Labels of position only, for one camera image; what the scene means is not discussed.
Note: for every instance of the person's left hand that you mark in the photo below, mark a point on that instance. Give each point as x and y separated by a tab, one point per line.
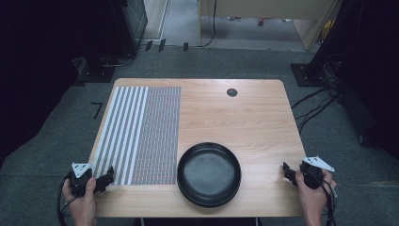
82	207

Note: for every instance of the dark curtain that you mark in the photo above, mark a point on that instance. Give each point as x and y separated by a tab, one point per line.
370	62
34	62

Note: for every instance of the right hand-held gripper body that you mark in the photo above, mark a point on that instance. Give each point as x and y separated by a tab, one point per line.
312	177

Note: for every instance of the dark equipment cabinet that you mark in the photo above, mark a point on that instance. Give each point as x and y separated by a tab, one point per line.
131	25

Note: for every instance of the person's right hand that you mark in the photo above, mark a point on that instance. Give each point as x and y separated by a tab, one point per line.
313	199

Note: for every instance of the light wooden desk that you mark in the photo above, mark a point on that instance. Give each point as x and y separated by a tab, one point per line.
276	9

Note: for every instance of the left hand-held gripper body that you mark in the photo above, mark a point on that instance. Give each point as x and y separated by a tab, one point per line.
80	183

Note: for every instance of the round black table grommet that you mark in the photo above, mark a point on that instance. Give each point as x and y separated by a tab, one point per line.
232	92

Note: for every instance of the black stand base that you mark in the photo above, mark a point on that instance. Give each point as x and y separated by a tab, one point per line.
306	75
95	73

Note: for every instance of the striped woven placemat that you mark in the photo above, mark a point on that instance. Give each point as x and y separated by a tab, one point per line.
147	135

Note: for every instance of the black round plate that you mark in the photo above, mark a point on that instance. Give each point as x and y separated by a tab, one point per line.
208	172
209	204

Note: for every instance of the black tape strip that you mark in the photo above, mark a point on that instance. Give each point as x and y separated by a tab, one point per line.
148	45
162	45
185	46

